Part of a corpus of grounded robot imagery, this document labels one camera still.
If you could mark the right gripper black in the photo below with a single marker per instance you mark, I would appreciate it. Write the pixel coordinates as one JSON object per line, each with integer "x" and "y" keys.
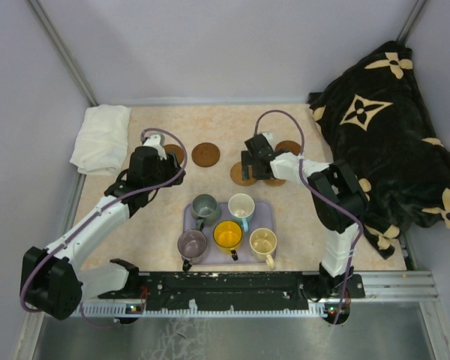
{"x": 247, "y": 160}

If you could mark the cream mug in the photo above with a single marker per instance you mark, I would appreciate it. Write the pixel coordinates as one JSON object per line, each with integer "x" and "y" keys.
{"x": 263, "y": 244}

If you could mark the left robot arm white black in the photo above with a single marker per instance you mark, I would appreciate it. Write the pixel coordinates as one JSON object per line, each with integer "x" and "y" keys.
{"x": 52, "y": 280}

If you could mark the grey green mug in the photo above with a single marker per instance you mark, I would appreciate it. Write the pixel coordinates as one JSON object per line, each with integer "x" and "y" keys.
{"x": 205, "y": 211}

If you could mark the woven rattan coaster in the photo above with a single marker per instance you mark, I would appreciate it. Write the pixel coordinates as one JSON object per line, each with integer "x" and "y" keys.
{"x": 274, "y": 182}
{"x": 236, "y": 176}

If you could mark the black floral blanket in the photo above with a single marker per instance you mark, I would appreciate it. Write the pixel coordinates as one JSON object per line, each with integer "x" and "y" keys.
{"x": 373, "y": 117}

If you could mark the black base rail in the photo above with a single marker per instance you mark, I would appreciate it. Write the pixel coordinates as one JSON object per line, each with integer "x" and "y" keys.
{"x": 221, "y": 291}

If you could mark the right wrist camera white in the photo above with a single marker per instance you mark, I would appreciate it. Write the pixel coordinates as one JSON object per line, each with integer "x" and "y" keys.
{"x": 270, "y": 138}

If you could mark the white folded cloth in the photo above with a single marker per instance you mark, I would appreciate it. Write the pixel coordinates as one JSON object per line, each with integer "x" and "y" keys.
{"x": 101, "y": 145}

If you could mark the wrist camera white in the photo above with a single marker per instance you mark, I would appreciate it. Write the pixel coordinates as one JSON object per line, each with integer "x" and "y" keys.
{"x": 270, "y": 138}
{"x": 154, "y": 140}

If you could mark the purple mug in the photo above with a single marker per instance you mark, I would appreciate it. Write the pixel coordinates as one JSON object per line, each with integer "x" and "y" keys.
{"x": 192, "y": 246}

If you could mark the yellow mug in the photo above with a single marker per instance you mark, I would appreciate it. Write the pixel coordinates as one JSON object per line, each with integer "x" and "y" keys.
{"x": 227, "y": 237}

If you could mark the lavender plastic tray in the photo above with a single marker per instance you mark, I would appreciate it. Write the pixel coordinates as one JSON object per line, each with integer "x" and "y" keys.
{"x": 263, "y": 217}

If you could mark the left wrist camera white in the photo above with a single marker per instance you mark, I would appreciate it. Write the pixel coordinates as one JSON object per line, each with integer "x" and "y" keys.
{"x": 154, "y": 140}

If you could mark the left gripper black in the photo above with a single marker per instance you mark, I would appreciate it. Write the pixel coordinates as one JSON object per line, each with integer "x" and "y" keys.
{"x": 172, "y": 166}

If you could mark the dark brown wooden coaster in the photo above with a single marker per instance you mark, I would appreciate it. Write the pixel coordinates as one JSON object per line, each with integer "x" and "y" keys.
{"x": 289, "y": 146}

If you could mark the white light-blue mug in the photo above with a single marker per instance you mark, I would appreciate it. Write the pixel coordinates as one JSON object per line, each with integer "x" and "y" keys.
{"x": 241, "y": 207}

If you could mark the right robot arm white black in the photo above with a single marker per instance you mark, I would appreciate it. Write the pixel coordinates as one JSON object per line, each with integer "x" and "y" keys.
{"x": 338, "y": 199}

